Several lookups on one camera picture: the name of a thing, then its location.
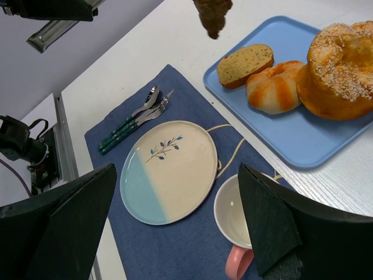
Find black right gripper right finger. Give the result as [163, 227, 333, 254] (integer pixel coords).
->
[238, 164, 372, 279]

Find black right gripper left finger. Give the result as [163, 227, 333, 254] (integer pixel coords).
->
[1, 163, 117, 279]

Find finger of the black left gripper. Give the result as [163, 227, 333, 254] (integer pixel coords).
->
[5, 0, 95, 21]

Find stainless steel tongs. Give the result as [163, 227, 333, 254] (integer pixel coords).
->
[27, 0, 103, 53]

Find brown chocolate croissant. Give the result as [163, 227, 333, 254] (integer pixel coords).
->
[193, 0, 233, 40]

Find yellow bread slice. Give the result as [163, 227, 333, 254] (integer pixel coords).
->
[216, 44, 274, 89]

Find pink mug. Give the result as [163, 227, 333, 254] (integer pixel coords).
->
[213, 175, 254, 279]

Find blue cloth placemat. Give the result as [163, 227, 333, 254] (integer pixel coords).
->
[85, 65, 287, 279]

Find light blue tray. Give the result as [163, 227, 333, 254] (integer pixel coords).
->
[203, 16, 372, 169]

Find cream and blue plate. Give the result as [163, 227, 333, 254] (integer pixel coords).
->
[119, 120, 218, 226]

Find orange striped round bun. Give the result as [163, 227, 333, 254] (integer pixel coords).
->
[245, 61, 304, 115]

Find sugar-topped tall orange bun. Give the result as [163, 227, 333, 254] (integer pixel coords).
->
[297, 20, 372, 121]

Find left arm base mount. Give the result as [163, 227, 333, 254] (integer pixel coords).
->
[27, 128, 61, 196]

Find aluminium frame rail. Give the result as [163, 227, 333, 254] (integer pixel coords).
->
[54, 96, 79, 181]

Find spoon with green handle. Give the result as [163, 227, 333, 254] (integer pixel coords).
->
[98, 86, 160, 150]

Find knife with green handle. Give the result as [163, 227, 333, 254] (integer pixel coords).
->
[98, 86, 174, 155]

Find fork with green handle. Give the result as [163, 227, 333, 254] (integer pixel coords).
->
[99, 97, 168, 155]

